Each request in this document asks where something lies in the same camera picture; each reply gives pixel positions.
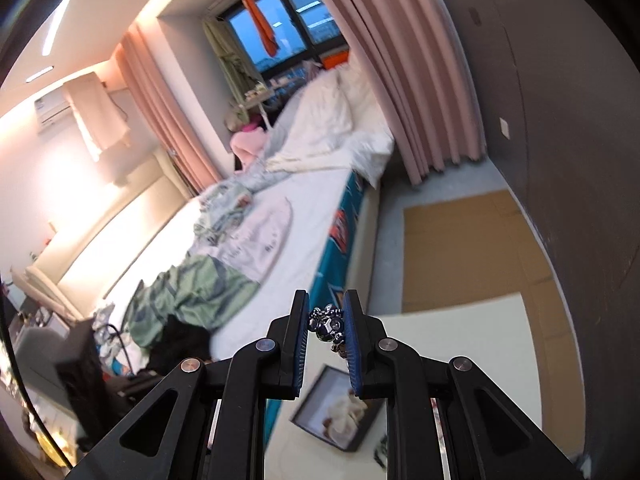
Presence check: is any white printed cloth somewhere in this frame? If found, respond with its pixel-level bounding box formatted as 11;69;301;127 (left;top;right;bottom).
210;197;294;281

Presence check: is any framed picture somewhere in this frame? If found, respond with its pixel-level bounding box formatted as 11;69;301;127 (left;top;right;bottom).
291;365;387;453

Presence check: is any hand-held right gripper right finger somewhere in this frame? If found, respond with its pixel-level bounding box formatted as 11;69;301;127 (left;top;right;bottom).
342;289;585;480

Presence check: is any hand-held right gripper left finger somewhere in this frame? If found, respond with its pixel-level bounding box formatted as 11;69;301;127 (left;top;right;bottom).
65;290;312;480

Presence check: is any green patterned blanket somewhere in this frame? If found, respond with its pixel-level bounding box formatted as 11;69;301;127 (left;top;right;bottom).
123;255;261;350

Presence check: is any black cloth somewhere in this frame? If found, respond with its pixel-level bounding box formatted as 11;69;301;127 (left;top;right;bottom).
145;315;217;374

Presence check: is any orange hanging cloth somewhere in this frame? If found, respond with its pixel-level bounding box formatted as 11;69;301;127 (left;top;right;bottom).
240;0;280;58

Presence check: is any silver beaded bracelet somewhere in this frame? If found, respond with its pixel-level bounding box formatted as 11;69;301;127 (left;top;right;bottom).
308;304;350;361

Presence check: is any window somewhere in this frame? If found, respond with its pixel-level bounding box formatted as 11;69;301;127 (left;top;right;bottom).
220;0;349;92

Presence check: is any cardboard sheet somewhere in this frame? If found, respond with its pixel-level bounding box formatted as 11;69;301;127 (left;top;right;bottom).
402;188;562;314

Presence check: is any pink curtain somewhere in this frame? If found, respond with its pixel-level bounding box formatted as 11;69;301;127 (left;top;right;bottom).
298;0;487;185
118;25;225;200

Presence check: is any green hanging garment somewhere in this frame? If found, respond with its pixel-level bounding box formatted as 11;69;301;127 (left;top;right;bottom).
203;18;263;104

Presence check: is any bed with white sheet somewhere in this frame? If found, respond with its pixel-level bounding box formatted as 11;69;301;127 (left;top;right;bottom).
25;150;396;411

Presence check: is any wall air conditioner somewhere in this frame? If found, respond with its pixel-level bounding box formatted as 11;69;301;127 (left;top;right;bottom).
33;91;76;134

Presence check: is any pink plush toy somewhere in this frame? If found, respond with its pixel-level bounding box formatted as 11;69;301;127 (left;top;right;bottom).
230;126;271;167

